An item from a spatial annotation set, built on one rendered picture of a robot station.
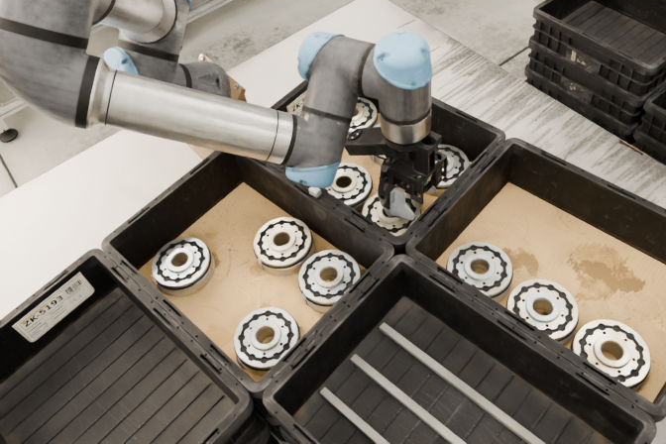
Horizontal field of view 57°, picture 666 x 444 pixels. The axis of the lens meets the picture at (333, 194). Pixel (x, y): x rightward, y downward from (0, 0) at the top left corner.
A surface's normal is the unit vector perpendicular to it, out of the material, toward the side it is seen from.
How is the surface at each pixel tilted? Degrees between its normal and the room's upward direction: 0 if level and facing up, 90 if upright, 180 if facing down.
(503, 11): 0
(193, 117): 53
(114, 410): 0
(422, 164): 90
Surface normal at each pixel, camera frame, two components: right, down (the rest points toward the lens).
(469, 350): -0.13, -0.62
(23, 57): 0.15, 0.39
